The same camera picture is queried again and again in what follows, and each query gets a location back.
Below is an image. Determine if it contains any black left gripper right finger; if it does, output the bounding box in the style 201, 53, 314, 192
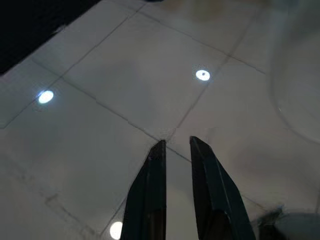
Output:
189, 135, 257, 240

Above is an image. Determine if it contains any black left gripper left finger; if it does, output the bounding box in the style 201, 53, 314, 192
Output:
120, 139, 167, 240

